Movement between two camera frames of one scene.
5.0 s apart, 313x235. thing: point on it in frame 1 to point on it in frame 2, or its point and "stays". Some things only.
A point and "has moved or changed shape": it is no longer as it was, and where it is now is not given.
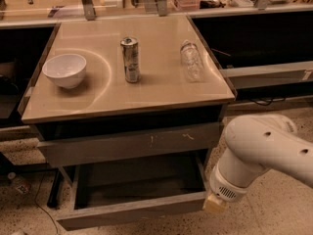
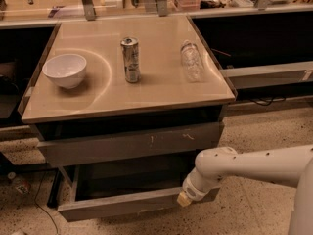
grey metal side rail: (278, 73) stays
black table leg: (56, 190) stays
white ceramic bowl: (66, 70) stays
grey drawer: (100, 194) has moved or changed shape
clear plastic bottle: (191, 61) stays
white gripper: (226, 186) to (189, 191)
